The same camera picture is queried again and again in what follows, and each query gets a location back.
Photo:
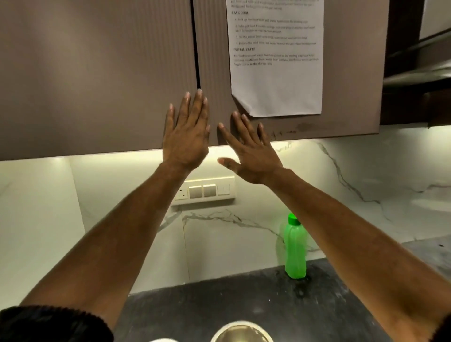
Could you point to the person's left hand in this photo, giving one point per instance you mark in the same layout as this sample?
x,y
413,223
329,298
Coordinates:
x,y
185,141

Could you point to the person's right hand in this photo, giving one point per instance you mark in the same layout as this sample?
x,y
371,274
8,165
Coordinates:
x,y
255,158

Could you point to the person's left little finger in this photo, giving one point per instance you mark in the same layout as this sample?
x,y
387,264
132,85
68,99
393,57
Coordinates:
x,y
169,118

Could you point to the person's left middle finger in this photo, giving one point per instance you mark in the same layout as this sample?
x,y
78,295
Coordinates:
x,y
196,107

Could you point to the person's right little finger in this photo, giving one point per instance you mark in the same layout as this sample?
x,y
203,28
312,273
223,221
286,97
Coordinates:
x,y
264,134

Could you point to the person's left thumb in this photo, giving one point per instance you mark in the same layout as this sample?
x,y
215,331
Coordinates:
x,y
208,135

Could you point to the person's right thumb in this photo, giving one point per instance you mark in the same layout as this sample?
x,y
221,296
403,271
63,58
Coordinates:
x,y
229,164

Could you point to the person's right middle finger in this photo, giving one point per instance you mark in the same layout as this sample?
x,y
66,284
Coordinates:
x,y
240,127

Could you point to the person's right forearm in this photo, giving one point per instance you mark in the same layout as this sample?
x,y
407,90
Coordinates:
x,y
359,253

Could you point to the person's left forearm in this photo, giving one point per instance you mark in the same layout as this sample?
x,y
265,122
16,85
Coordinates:
x,y
105,246

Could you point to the white printed paper sheet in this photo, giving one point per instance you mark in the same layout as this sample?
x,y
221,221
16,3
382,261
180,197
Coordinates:
x,y
278,63

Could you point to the brown cabinet door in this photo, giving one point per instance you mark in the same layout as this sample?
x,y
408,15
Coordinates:
x,y
91,74
338,70

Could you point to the green plastic water bottle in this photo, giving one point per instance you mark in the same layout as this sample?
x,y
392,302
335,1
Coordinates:
x,y
295,250

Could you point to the dark kitchen range hood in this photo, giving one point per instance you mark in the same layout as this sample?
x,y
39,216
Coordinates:
x,y
417,67

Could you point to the white round bowl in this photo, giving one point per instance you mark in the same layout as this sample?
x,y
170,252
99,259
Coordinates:
x,y
241,333

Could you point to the black left sleeve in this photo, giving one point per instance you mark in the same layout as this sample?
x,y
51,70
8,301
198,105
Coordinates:
x,y
53,324

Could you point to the black sleeve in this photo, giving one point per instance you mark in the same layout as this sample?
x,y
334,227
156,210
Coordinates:
x,y
443,329
53,324

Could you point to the black right sleeve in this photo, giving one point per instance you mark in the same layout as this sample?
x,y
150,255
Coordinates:
x,y
443,329

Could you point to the white wall switch panel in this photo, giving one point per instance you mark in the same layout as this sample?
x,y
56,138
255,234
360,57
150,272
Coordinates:
x,y
208,191

